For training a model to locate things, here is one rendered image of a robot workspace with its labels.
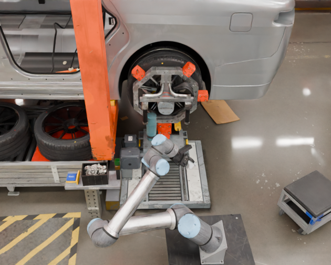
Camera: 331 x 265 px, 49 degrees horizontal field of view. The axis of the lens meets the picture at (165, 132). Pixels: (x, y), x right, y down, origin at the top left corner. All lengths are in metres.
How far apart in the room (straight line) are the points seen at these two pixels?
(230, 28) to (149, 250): 1.86
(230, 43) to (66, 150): 1.63
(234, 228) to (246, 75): 1.26
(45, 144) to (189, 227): 1.51
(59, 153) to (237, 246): 1.66
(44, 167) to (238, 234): 1.68
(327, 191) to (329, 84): 2.34
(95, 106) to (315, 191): 1.89
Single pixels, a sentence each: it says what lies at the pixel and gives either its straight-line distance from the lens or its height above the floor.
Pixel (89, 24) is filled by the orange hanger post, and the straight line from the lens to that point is 2.33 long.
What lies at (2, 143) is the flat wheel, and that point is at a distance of 3.43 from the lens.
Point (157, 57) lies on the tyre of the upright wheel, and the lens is 2.99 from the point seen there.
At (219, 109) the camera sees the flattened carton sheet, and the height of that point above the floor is 0.01.
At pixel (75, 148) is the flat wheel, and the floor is 0.47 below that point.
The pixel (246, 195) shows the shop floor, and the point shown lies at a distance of 3.51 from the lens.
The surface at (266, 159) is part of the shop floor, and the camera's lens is 3.90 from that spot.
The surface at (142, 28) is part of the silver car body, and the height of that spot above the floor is 1.42.
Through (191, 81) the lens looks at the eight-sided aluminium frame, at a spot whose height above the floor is 1.01.
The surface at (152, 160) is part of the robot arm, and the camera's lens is 2.23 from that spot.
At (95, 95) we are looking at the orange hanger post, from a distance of 2.59.
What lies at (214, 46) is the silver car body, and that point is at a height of 1.27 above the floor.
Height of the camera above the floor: 2.62
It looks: 41 degrees down
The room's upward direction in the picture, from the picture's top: 2 degrees clockwise
